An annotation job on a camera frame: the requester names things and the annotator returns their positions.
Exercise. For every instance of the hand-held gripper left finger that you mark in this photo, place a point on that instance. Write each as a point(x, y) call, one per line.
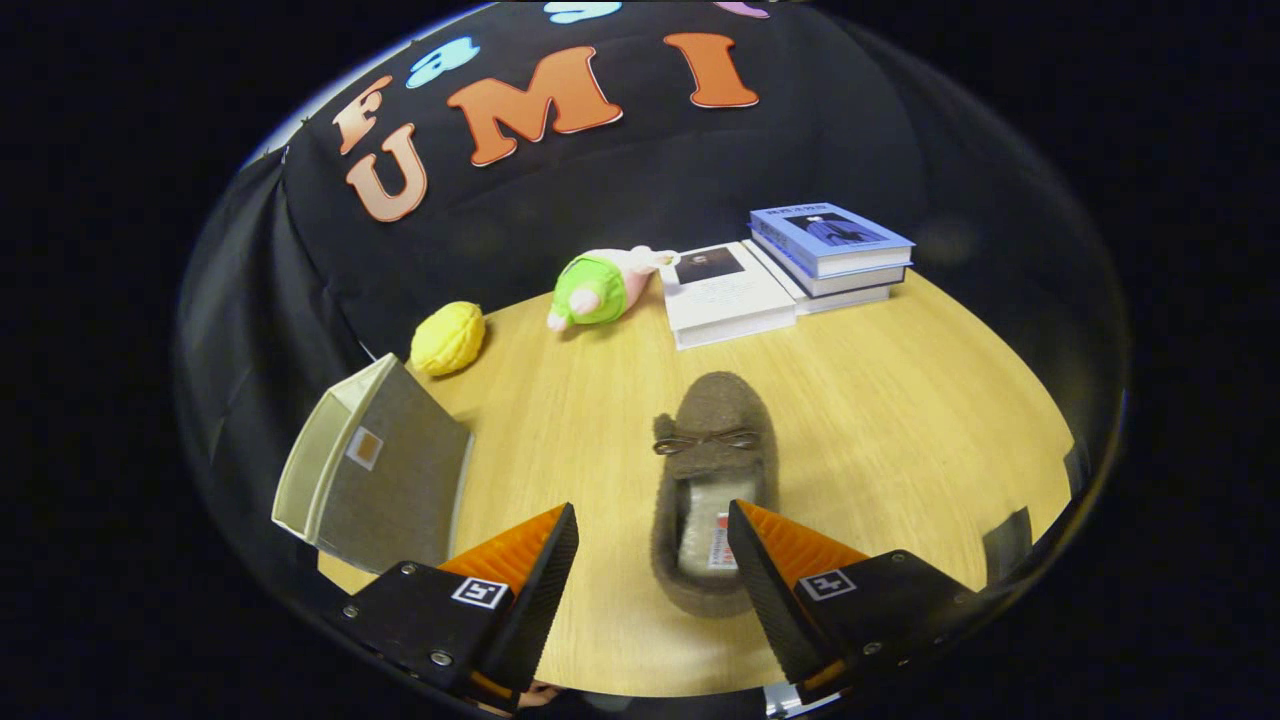
point(535, 610)

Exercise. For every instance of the green and pink plush toy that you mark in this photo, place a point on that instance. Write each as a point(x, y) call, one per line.
point(595, 290)

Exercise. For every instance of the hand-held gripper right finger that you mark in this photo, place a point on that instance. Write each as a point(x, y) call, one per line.
point(770, 600)

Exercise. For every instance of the grey fabric storage box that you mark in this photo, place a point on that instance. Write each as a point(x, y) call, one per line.
point(395, 480)

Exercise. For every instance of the white book with dark photo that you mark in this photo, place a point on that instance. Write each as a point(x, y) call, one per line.
point(725, 295)

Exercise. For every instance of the white book with blue spine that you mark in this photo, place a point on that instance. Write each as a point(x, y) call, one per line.
point(860, 283)

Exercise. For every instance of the yellow ridged ball toy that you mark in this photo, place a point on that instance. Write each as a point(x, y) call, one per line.
point(448, 340)

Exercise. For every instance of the brown fuzzy shoe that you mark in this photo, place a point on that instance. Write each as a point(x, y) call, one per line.
point(715, 405)

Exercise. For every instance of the black backdrop cloth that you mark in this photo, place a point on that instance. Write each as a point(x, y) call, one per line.
point(620, 190)

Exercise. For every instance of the blue cover book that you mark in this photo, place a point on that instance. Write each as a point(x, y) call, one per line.
point(830, 235)

